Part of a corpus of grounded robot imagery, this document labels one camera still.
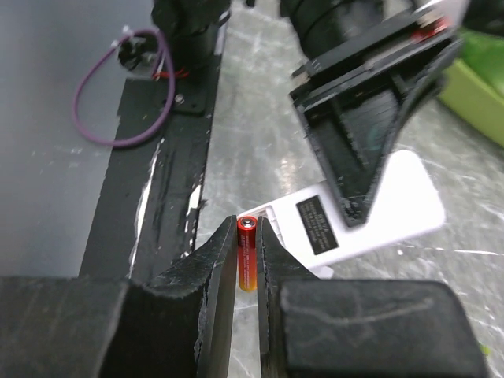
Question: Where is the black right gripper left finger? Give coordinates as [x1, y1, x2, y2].
[1, 216, 237, 377]

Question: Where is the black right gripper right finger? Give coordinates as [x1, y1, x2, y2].
[256, 218, 490, 377]

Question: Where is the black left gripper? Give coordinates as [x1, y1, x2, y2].
[279, 0, 464, 228]

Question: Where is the white red remote control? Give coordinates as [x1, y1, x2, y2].
[244, 150, 446, 278]

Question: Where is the red orange battery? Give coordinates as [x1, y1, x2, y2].
[237, 216, 258, 292]

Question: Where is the green plastic basket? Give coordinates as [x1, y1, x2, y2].
[439, 29, 503, 146]

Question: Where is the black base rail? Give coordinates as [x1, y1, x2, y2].
[80, 54, 222, 282]

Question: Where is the base left purple cable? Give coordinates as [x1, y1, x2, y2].
[73, 28, 176, 149]

